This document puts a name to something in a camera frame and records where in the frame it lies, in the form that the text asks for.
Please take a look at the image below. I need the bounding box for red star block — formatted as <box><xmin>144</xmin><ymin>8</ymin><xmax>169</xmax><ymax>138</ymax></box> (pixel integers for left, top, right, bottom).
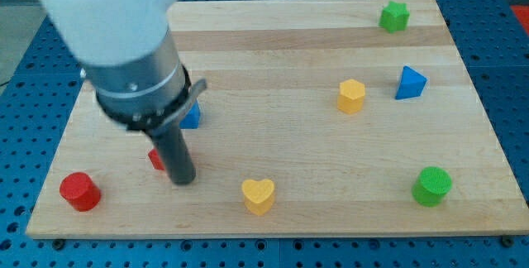
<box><xmin>147</xmin><ymin>148</ymin><xmax>165</xmax><ymax>171</ymax></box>

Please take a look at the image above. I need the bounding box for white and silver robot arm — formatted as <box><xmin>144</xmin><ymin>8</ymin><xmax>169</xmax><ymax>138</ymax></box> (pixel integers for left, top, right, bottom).
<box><xmin>40</xmin><ymin>0</ymin><xmax>207</xmax><ymax>131</ymax></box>

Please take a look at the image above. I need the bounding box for green star block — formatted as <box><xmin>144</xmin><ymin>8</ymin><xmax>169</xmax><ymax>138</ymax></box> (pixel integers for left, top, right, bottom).
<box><xmin>379</xmin><ymin>1</ymin><xmax>410</xmax><ymax>33</ymax></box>

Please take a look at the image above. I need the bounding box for blue cube block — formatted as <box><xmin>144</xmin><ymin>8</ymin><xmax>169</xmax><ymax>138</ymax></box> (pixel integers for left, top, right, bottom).
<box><xmin>179</xmin><ymin>102</ymin><xmax>201</xmax><ymax>129</ymax></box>

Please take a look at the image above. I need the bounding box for yellow heart block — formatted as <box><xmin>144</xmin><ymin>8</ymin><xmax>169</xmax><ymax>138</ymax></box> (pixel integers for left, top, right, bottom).
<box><xmin>241</xmin><ymin>179</ymin><xmax>275</xmax><ymax>216</ymax></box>

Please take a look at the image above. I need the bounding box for yellow hexagon block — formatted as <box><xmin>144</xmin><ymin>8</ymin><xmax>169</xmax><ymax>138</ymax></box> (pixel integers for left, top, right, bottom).
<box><xmin>337</xmin><ymin>79</ymin><xmax>365</xmax><ymax>114</ymax></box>

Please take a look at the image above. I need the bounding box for light wooden board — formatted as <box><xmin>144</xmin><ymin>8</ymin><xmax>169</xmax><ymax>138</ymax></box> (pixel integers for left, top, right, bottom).
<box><xmin>26</xmin><ymin>0</ymin><xmax>528</xmax><ymax>239</ymax></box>

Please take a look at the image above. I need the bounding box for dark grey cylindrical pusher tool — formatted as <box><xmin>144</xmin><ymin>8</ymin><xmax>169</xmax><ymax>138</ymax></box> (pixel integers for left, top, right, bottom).
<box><xmin>146</xmin><ymin>122</ymin><xmax>196</xmax><ymax>185</ymax></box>

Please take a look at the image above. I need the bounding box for blue triangle block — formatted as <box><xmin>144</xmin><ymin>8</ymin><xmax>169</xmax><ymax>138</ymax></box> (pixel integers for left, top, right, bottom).
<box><xmin>395</xmin><ymin>66</ymin><xmax>428</xmax><ymax>100</ymax></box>

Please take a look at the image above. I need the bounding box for green cylinder block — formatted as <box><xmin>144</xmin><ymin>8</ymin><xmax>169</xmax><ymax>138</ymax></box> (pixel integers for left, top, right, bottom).
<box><xmin>412</xmin><ymin>166</ymin><xmax>452</xmax><ymax>207</ymax></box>

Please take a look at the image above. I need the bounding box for red cylinder block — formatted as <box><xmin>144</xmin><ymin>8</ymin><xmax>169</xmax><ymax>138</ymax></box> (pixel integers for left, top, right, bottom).
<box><xmin>59</xmin><ymin>172</ymin><xmax>102</xmax><ymax>212</ymax></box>

